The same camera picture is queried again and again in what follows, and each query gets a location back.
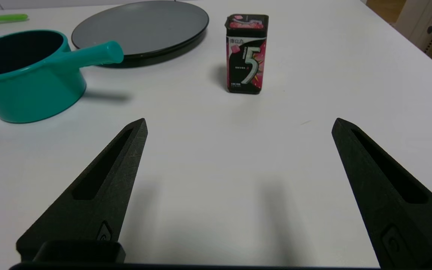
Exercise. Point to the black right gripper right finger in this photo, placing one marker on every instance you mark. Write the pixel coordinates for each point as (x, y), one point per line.
(396, 210)

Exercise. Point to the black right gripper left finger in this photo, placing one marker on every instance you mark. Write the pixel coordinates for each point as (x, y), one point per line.
(99, 202)

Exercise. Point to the gray round plate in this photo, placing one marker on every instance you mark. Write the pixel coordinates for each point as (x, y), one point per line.
(141, 26)

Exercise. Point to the white side shelf unit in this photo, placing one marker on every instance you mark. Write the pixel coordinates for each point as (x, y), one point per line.
(422, 18)

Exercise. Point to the black pink gum box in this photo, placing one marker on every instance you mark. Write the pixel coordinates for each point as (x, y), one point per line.
(246, 56)

